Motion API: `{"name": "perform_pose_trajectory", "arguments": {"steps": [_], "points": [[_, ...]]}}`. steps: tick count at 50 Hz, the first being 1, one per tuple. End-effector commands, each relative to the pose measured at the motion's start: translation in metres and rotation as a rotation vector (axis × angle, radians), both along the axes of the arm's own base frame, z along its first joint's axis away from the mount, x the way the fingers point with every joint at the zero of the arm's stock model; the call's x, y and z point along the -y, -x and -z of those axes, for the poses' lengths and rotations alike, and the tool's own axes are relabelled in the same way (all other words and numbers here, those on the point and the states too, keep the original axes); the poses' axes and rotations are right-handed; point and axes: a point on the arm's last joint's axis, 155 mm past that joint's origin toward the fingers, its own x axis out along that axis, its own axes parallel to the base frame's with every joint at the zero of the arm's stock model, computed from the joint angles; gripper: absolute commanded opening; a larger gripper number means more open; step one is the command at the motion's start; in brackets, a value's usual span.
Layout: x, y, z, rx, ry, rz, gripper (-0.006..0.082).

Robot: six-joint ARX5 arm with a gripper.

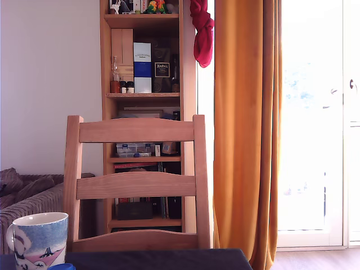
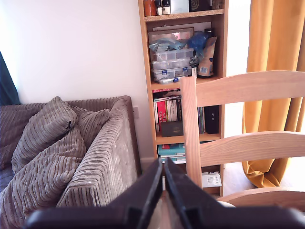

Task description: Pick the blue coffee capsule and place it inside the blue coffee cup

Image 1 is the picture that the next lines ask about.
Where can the pale wooden box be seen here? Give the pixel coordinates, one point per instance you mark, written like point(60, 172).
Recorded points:
point(122, 47)

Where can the wooden ladder-back chair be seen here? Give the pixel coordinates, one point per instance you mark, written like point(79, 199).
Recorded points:
point(135, 130)

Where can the tall wooden bookshelf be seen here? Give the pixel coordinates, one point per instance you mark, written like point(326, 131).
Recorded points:
point(142, 20)

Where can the green and orange parrot toy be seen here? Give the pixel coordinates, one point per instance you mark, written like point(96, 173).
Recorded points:
point(156, 7)

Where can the white balcony door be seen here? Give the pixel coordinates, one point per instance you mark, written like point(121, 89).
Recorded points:
point(353, 140)

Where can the white and blue tall box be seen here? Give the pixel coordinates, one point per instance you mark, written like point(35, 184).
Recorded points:
point(142, 67)

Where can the black tablecloth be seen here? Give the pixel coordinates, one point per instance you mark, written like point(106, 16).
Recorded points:
point(157, 260)

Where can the small jar with black lid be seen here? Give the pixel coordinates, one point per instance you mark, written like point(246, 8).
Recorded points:
point(130, 87)
point(123, 87)

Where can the brown small jar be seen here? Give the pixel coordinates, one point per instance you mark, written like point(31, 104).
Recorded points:
point(114, 87)

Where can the red hanging cloth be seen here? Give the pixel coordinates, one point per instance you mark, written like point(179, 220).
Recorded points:
point(203, 42)

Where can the orange curtain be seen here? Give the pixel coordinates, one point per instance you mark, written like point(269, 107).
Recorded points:
point(242, 112)

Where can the clear plastic storage box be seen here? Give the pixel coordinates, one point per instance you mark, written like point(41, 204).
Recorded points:
point(132, 149)

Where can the clear glass bottle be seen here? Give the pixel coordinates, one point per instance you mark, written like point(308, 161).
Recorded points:
point(115, 71)

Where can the blue coffee capsule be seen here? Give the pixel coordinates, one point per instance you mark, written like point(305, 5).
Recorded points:
point(60, 267)

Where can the black case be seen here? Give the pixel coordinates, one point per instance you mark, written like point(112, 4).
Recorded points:
point(135, 211)

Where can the black box with gold label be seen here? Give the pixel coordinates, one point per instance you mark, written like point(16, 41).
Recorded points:
point(161, 70)

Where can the red book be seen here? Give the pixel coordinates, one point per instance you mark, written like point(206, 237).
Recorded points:
point(132, 165)

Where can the dark glass bottle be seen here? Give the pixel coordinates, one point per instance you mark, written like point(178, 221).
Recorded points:
point(175, 81)

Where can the blue and white illustrated mug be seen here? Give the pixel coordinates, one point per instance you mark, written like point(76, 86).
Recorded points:
point(42, 239)

